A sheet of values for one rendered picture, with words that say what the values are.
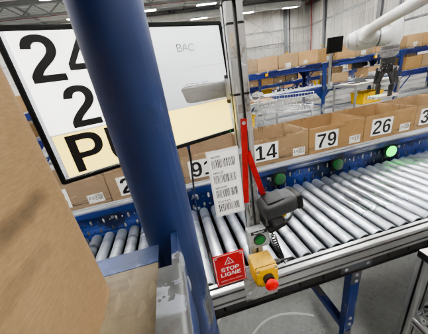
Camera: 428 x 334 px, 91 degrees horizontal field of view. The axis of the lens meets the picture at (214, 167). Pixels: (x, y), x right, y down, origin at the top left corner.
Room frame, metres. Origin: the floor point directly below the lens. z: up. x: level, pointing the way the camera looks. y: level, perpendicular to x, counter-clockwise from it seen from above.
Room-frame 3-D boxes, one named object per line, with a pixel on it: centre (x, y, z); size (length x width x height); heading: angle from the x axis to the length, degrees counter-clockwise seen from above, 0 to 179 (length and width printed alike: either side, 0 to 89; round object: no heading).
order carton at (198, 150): (1.26, 0.01, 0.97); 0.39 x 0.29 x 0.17; 99
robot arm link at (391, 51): (1.38, -1.17, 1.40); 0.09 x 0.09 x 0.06
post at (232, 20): (0.54, -0.09, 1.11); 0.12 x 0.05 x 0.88; 99
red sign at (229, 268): (0.50, -0.03, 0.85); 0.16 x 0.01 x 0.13; 99
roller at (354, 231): (0.88, -0.52, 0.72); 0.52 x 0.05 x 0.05; 9
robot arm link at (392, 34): (1.38, -1.15, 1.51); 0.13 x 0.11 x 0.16; 73
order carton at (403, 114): (1.45, -1.15, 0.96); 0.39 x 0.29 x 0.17; 99
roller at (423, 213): (0.93, -0.84, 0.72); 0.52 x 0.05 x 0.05; 9
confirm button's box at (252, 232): (0.51, -0.10, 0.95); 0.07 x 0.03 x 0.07; 99
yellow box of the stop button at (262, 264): (0.49, -0.14, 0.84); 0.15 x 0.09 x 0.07; 99
